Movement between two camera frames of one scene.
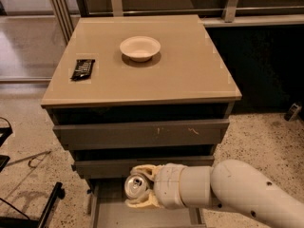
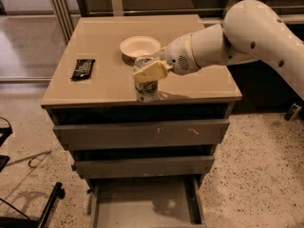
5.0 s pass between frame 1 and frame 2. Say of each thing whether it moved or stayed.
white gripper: moved
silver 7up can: moved
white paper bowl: stayed
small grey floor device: stayed
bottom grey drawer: stayed
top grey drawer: stayed
